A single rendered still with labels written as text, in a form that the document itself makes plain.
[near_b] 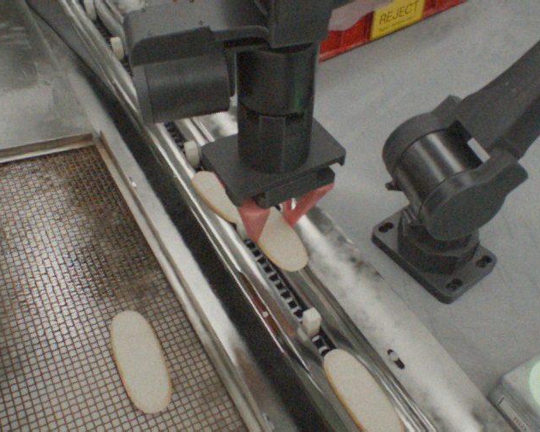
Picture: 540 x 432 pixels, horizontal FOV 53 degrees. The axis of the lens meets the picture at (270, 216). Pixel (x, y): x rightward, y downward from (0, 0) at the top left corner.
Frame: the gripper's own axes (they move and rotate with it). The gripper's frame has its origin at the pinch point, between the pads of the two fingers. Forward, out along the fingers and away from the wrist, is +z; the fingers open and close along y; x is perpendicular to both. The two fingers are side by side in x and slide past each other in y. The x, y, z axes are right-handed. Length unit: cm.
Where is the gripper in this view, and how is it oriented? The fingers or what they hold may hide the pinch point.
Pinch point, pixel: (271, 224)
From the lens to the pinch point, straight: 50.3
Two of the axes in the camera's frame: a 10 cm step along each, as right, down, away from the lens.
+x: 5.0, 6.5, -5.7
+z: -0.2, 6.6, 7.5
